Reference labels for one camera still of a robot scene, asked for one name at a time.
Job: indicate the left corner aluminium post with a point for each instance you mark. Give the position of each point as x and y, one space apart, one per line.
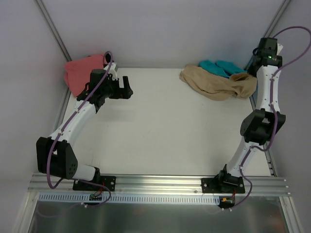
51 26

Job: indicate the teal t shirt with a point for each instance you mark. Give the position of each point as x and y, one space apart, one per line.
221 68

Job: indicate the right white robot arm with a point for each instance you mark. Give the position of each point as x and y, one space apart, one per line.
259 128

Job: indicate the folded pink t shirt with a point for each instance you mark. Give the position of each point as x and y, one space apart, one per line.
77 72

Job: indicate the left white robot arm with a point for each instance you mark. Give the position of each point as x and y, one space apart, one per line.
67 133

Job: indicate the beige t shirt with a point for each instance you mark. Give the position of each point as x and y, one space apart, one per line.
214 87

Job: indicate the white slotted cable duct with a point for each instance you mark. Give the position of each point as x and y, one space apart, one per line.
130 198

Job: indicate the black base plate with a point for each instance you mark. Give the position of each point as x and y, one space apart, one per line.
214 185
94 185

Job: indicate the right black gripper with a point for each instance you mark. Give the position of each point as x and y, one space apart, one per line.
263 43

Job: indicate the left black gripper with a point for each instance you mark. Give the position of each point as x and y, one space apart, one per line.
120 89

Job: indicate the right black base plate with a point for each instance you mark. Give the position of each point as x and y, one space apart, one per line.
214 185

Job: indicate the corner aluminium post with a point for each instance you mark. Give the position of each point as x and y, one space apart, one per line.
51 26
277 17

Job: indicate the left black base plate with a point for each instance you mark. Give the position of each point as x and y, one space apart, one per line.
94 185

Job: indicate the right corner aluminium post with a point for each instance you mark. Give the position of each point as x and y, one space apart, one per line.
277 17

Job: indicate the aluminium mounting rail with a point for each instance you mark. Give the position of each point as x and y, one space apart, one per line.
169 184

